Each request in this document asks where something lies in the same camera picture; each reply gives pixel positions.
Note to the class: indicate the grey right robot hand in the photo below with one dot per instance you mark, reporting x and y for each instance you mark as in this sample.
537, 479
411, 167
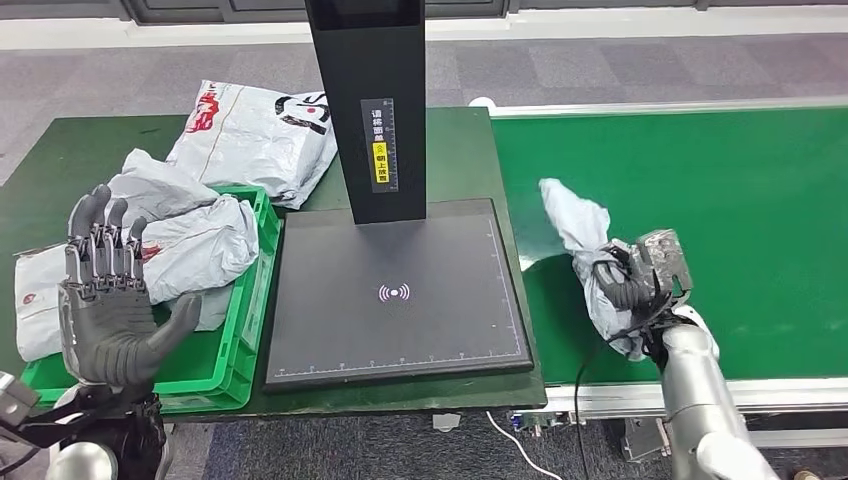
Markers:
662, 265

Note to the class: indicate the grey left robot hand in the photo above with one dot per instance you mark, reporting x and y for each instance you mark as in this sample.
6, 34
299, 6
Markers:
106, 331

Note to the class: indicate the white parcel with red print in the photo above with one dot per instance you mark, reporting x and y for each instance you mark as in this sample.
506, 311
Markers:
576, 218
199, 245

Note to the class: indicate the plain grey parcel bag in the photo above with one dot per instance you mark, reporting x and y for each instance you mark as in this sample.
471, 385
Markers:
159, 185

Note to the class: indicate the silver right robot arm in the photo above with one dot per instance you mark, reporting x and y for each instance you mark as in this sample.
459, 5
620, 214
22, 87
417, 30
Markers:
696, 384

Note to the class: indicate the green conveyor belt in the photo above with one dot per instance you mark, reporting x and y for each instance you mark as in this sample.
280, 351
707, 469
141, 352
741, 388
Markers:
729, 199

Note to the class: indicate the large white red-black printed parcel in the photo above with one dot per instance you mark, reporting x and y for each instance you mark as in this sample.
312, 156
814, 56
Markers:
258, 139

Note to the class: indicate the green plastic crate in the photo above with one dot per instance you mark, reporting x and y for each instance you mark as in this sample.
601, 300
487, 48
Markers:
232, 344

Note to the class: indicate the dark green table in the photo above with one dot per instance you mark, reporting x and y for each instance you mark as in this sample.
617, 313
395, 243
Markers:
66, 152

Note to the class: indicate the small green circuit board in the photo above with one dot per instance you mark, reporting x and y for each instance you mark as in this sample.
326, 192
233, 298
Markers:
543, 420

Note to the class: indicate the small tan object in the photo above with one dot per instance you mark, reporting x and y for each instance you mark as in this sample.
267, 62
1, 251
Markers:
807, 476

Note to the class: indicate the white table foot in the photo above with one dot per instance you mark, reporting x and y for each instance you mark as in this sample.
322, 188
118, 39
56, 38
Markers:
447, 422

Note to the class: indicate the black scanner platform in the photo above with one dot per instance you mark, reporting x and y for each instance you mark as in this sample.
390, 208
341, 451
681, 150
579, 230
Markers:
397, 331

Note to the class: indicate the black yellow column label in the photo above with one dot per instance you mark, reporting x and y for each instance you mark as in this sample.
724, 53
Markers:
381, 146

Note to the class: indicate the black scanner column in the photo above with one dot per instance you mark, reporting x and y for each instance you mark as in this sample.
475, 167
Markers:
371, 66

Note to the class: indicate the grey metal bracket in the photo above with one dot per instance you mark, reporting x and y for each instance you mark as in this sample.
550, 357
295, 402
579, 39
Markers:
642, 440

